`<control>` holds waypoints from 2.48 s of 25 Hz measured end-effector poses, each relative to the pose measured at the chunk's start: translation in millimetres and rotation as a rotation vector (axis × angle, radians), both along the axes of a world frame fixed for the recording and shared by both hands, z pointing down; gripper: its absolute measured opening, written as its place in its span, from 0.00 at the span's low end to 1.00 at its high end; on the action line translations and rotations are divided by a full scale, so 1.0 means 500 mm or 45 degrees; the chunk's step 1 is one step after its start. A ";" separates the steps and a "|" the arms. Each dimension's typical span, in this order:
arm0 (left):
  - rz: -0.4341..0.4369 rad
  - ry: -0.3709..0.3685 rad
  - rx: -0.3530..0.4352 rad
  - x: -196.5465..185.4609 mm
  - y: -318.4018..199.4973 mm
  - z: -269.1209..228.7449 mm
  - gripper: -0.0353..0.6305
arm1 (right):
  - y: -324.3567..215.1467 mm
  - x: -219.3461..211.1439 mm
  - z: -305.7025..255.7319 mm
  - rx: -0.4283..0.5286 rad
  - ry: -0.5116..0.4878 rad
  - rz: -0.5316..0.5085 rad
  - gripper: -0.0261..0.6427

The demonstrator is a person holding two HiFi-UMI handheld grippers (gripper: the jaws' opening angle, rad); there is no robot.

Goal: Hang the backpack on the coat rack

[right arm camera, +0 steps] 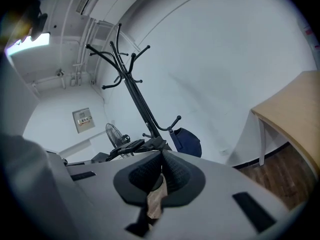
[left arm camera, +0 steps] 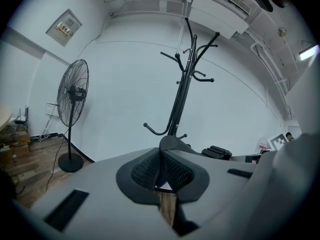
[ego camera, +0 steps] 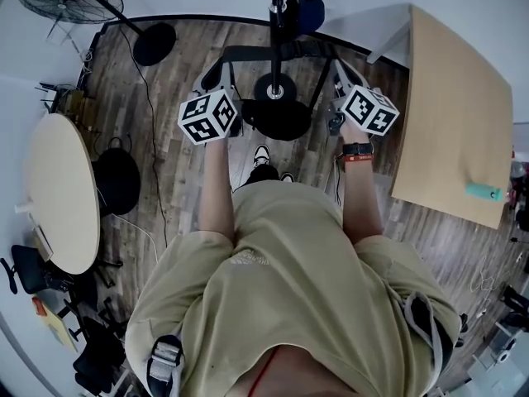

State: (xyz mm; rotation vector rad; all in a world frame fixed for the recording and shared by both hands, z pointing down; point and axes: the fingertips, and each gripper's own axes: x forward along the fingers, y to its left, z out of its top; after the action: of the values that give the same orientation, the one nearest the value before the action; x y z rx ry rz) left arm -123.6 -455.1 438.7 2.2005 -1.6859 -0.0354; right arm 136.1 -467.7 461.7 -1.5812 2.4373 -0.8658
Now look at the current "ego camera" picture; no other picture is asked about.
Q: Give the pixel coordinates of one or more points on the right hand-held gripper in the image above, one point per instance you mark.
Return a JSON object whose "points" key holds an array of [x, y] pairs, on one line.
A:
{"points": [[370, 110]]}

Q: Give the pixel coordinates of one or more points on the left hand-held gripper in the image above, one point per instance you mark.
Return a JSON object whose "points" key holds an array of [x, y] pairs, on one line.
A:
{"points": [[206, 116]]}

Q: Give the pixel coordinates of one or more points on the black coat stand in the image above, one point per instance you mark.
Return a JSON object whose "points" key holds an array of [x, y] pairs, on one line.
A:
{"points": [[276, 35]]}

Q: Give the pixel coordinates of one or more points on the black bag with strap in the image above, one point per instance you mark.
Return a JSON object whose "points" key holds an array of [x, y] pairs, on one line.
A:
{"points": [[281, 118]]}

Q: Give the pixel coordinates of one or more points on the person's left forearm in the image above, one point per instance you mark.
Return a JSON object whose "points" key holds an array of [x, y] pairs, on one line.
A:
{"points": [[217, 188]]}

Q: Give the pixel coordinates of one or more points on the person's right forearm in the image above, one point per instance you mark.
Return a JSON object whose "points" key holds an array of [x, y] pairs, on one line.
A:
{"points": [[359, 192]]}

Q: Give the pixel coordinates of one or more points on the black wrist watch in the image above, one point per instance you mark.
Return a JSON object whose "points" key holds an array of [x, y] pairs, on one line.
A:
{"points": [[357, 149]]}

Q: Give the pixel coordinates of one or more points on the dark blue cap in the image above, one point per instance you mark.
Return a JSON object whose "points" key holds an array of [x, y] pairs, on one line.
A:
{"points": [[312, 11]]}

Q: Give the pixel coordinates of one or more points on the red wristband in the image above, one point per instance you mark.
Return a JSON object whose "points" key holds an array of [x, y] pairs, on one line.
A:
{"points": [[358, 159]]}

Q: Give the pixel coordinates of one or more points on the person's left shoe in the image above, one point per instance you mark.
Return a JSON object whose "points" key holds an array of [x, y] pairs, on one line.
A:
{"points": [[261, 155]]}

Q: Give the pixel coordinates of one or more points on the person's shoe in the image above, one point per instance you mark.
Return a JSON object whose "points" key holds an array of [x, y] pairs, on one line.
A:
{"points": [[287, 177], [261, 155]]}

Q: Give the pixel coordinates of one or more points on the black shorts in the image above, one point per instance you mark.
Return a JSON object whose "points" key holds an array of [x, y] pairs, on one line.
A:
{"points": [[262, 176]]}

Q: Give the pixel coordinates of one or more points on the light wooden desk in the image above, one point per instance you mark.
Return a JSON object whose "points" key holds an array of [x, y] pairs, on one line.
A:
{"points": [[450, 110]]}

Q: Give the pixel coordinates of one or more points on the person's right shoe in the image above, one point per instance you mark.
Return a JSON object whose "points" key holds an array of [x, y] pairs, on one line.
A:
{"points": [[287, 177]]}

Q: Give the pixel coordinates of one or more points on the black round bag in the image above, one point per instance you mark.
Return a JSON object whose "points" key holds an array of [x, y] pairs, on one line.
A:
{"points": [[115, 180]]}

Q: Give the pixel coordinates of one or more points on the cardboard box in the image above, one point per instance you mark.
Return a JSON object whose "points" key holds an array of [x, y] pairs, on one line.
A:
{"points": [[72, 99]]}

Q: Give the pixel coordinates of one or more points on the black router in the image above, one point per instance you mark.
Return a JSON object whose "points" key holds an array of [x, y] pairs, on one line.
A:
{"points": [[49, 91]]}

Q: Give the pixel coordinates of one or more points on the teal bottle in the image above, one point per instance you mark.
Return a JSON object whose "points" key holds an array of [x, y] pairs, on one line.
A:
{"points": [[481, 190]]}

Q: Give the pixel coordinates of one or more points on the round wooden table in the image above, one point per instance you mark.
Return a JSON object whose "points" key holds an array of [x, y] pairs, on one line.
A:
{"points": [[62, 188]]}

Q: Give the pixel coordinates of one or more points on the beige t-shirt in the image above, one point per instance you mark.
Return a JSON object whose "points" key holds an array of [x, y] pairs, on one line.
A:
{"points": [[289, 288]]}

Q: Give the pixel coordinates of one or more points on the white cup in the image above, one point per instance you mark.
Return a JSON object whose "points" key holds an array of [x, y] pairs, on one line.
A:
{"points": [[22, 208]]}

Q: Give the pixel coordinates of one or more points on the book on round table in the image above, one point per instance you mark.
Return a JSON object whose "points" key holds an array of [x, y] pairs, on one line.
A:
{"points": [[41, 238]]}

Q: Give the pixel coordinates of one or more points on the black armchair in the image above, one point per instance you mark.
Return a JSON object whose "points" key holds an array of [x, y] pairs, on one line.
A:
{"points": [[25, 269]]}

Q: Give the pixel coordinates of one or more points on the yellow sheet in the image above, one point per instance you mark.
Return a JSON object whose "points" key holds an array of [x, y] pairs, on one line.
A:
{"points": [[55, 325]]}

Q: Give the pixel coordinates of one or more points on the black swivel chair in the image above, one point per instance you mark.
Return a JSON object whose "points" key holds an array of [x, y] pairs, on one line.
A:
{"points": [[97, 358]]}

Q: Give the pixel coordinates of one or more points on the white frame with black device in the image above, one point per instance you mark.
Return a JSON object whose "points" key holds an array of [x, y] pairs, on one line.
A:
{"points": [[502, 352]]}

